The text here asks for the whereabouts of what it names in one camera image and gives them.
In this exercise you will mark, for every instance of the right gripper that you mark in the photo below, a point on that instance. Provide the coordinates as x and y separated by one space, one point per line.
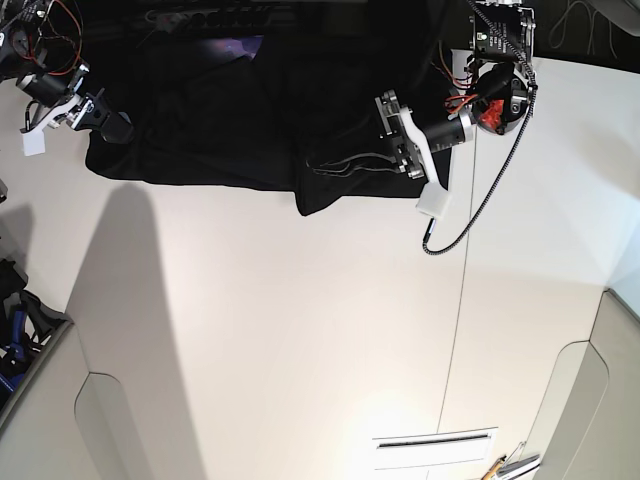
57 99

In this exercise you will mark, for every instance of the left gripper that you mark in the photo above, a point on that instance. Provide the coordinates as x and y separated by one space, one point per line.
412 146

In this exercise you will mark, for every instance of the black T-shirt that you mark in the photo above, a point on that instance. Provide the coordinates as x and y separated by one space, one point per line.
255 120

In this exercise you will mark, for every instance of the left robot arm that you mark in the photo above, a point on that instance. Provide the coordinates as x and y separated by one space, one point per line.
498 96

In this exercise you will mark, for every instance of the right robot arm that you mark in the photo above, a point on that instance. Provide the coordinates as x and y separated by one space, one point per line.
41 52

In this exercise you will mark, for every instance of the black power strip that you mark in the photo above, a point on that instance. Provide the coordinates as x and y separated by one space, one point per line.
174 22

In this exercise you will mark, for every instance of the black ruler strip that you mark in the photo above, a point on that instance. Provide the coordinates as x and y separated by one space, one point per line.
432 441

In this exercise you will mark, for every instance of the yellow black pen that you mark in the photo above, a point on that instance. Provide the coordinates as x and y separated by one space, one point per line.
494 468

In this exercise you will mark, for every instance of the grey plastic tray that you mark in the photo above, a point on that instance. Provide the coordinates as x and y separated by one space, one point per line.
587 426

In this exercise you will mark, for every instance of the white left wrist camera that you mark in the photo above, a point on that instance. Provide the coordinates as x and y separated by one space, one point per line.
433 200

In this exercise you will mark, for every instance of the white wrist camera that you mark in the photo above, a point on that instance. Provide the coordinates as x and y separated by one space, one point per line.
33 142
433 200

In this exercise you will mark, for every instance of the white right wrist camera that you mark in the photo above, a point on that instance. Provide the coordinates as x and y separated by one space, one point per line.
33 142

